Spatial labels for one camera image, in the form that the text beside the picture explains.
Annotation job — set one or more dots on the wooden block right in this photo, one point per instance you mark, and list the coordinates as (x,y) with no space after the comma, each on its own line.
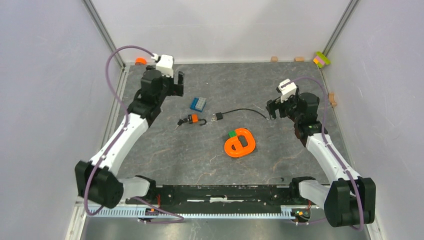
(299,59)

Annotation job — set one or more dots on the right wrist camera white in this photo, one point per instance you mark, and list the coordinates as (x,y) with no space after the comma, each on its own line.
(286,88)

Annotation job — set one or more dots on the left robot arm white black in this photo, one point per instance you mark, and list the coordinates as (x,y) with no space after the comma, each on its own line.
(96,179)

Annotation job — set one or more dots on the wooden arch piece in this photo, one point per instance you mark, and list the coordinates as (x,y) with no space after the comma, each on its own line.
(332,99)

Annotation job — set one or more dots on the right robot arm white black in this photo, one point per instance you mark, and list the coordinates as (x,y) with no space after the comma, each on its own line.
(350,199)

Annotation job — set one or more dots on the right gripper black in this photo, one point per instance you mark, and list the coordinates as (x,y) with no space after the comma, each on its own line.
(271,107)

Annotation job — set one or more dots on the green toy brick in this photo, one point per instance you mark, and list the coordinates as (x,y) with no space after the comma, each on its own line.
(232,134)

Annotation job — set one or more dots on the green pink brick stack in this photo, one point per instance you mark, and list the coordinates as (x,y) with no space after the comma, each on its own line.
(321,60)

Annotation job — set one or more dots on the white toothed cable duct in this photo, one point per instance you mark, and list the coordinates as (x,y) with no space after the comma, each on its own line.
(147,213)

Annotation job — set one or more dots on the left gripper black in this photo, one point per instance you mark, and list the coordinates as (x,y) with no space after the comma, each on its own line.
(178,88)

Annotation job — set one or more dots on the orange ring toy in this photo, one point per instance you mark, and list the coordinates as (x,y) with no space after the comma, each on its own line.
(241,145)

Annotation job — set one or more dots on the orange black padlock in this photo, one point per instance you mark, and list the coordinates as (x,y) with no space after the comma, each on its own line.
(194,119)

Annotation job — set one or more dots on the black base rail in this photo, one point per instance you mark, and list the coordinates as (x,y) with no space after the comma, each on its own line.
(225,199)

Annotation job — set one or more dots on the orange cap at wall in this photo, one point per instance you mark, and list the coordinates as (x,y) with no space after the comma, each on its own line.
(140,61)

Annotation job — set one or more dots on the wooden block left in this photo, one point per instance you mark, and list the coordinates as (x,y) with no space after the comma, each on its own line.
(274,59)

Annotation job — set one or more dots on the black cable loop lock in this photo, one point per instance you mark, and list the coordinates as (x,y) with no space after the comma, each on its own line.
(220,115)

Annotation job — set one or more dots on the wooden block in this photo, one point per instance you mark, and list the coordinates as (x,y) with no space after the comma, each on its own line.
(274,59)
(299,59)

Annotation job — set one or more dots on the blue grey toy brick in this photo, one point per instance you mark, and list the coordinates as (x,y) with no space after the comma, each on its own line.
(198,104)

